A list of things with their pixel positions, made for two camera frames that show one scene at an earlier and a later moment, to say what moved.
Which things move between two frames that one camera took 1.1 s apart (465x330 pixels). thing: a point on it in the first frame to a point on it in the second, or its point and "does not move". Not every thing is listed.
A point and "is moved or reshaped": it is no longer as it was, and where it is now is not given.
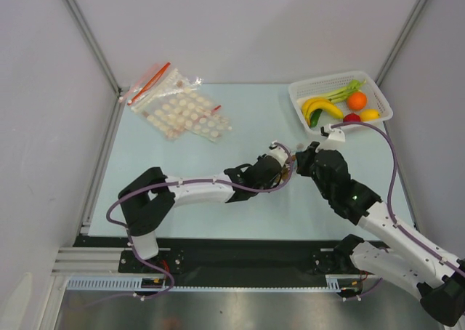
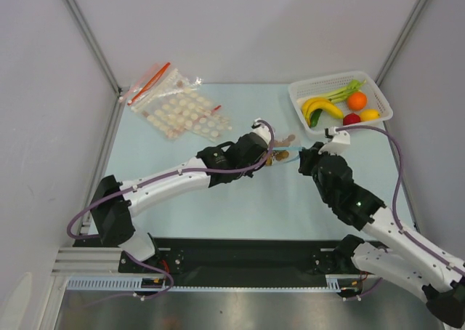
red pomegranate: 352,118 does not move
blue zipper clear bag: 294,166 to 286,146
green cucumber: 314,116 does not move
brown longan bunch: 285,171 is moved or reshaped
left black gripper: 271,182 to 248,174
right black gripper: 310,160 does not move
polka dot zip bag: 191,112 does not move
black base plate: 234,262 does not move
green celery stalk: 342,94 does not move
